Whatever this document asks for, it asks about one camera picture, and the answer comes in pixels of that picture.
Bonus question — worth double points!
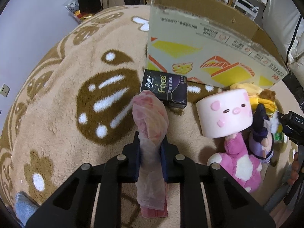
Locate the person's right hand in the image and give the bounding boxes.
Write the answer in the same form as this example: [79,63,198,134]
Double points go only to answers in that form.
[287,152,300,185]

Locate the grey sock foot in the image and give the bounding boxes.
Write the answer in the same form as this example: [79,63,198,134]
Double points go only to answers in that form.
[15,192,40,227]

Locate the pink towel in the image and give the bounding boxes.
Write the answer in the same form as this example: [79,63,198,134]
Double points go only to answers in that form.
[132,90,169,218]

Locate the purple haired doll plush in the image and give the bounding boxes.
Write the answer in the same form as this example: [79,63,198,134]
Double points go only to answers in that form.
[248,104,274,163]

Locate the white rolling cart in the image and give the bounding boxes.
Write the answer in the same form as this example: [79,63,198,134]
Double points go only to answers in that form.
[232,0,259,21]

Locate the beige brown patterned rug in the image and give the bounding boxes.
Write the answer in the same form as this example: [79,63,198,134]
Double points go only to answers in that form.
[1,5,298,227]

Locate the cardboard box with yellow print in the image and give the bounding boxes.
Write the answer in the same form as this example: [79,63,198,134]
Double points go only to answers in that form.
[146,0,288,89]

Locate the white wall socket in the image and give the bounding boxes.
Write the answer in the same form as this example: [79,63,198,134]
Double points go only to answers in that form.
[0,84,10,97]

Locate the yellow plush toy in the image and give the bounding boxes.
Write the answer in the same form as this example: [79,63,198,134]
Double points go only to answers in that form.
[230,83,277,116]

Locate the black Face tissue pack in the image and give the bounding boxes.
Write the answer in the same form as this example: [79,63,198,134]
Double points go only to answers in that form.
[140,70,188,109]

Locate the pink pig plush toy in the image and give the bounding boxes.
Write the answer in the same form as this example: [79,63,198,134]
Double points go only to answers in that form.
[196,89,262,193]

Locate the white padded bedding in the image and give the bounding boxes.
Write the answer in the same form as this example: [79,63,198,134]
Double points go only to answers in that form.
[262,0,303,86]

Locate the snack bags on floor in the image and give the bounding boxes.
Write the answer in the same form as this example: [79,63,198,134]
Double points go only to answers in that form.
[63,0,94,24]

